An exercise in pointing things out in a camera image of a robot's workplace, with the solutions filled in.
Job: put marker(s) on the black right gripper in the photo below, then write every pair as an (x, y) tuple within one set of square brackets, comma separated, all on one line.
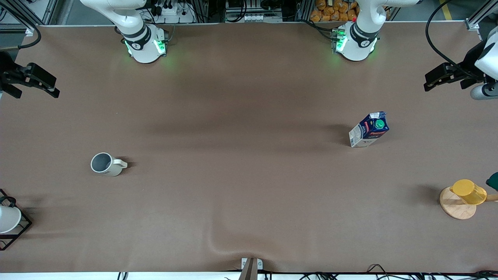
[(5, 69)]

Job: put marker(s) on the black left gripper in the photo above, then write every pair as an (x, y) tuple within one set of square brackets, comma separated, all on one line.
[(470, 63)]

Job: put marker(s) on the blue milk carton green cap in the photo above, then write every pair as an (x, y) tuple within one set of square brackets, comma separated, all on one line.
[(369, 130)]

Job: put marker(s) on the white ribbed mug grey inside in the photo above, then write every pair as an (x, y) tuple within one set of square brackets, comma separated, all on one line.
[(113, 169)]

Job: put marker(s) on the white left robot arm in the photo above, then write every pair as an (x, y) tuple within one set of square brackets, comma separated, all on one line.
[(360, 39)]

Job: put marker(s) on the dark green plastic cup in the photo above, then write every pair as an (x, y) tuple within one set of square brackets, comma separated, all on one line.
[(494, 181)]

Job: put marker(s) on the yellow plastic cup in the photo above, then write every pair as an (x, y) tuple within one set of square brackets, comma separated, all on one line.
[(469, 192)]

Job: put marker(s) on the round wooden cup stand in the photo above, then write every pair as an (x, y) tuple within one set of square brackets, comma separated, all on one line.
[(457, 209)]

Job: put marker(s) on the bag of orange bread rolls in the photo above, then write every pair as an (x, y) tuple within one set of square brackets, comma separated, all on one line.
[(330, 11)]

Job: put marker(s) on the white power strip with plugs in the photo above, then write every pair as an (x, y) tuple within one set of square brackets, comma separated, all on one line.
[(171, 11)]

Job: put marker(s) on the white socket strip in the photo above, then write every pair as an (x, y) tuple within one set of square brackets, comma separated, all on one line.
[(256, 17)]

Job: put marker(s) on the brown table cover sheet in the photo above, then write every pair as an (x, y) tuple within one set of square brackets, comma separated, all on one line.
[(249, 194)]

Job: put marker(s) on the aluminium frame post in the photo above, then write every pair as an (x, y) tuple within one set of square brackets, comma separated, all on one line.
[(42, 11), (480, 15)]

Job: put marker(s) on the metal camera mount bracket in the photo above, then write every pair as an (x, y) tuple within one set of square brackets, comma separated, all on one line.
[(251, 268)]

